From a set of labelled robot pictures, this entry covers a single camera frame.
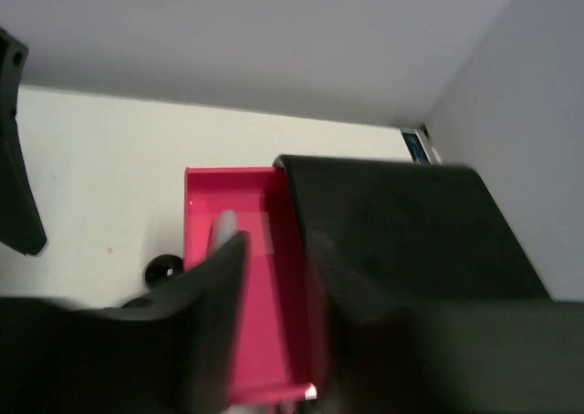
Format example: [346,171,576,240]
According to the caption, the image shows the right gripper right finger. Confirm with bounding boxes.
[319,300,583,413]

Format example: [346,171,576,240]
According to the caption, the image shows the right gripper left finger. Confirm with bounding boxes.
[1,232,248,413]

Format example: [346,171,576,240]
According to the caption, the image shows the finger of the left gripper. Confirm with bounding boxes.
[0,30,47,255]

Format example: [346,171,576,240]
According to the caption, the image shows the pink top drawer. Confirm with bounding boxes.
[145,165,329,409]

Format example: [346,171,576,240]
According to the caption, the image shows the blue capped highlighter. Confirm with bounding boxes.
[207,210,238,255]

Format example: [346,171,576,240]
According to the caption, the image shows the black drawer cabinet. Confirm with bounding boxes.
[276,155,581,389]

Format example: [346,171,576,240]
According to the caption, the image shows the left blue corner label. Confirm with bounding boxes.
[401,129,436,164]

